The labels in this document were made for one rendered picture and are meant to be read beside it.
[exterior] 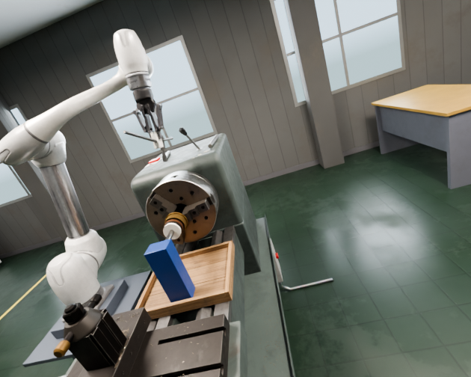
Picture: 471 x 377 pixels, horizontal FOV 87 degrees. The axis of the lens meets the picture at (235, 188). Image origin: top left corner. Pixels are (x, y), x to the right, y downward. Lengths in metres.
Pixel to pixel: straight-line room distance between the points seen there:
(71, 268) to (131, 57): 0.91
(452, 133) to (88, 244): 2.88
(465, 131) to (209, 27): 3.14
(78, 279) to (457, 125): 2.95
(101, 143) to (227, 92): 2.22
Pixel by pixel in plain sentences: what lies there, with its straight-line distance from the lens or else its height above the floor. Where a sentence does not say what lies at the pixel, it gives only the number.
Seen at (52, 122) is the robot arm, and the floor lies 1.60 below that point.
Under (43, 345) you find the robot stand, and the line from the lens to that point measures 1.58.
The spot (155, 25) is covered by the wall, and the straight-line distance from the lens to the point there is 4.22.
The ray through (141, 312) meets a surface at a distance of 0.82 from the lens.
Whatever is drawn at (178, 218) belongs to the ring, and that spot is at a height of 1.11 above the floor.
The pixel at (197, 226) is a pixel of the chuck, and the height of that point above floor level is 0.99.
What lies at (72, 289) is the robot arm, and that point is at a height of 0.94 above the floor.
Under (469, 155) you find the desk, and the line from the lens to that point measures 3.07.
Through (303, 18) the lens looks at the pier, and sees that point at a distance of 3.80.
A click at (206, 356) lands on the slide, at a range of 0.69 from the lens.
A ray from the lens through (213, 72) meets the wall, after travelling 3.98.
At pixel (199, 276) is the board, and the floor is 0.89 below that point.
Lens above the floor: 1.48
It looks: 20 degrees down
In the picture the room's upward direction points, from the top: 20 degrees counter-clockwise
